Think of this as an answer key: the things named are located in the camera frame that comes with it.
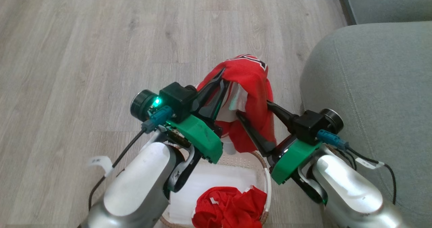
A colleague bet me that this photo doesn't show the grey sofa seat cushion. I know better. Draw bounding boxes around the grey sofa seat cushion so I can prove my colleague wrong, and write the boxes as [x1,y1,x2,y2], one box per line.
[337,0,432,26]
[300,21,432,228]

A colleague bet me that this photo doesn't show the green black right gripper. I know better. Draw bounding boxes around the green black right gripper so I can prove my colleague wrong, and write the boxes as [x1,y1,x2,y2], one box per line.
[235,100,323,185]

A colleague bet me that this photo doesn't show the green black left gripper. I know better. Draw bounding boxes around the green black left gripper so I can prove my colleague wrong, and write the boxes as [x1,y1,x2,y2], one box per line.
[162,68,231,164]

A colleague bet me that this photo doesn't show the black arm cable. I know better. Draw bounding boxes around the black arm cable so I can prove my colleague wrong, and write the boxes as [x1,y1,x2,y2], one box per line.
[88,107,174,211]
[317,129,397,205]

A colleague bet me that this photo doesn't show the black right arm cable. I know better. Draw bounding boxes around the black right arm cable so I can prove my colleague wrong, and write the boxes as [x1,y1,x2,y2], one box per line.
[317,129,397,205]

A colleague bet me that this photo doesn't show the red mesh garment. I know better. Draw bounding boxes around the red mesh garment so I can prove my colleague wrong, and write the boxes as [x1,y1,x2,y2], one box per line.
[192,186,268,228]

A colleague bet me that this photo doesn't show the red jersey white black trim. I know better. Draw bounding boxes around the red jersey white black trim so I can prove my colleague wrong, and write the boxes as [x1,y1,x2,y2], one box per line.
[196,54,277,153]

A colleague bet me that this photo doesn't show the white lined wicker laundry basket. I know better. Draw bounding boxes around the white lined wicker laundry basket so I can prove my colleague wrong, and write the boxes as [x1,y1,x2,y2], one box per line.
[159,143,272,228]

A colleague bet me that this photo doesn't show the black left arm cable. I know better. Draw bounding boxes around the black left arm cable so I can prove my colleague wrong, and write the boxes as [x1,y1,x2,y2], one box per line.
[88,107,174,211]

